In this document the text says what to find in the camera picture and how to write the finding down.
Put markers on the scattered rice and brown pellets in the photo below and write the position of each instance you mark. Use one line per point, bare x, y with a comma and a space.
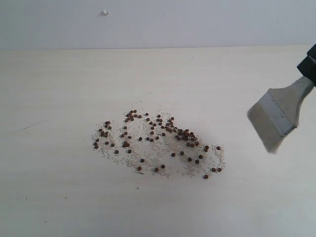
153, 141

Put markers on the white wide paint brush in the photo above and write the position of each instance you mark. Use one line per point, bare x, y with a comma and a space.
276, 114

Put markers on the small white wall blob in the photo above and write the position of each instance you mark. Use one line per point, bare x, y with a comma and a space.
104, 13

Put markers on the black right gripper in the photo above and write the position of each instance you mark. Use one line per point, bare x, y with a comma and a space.
307, 67

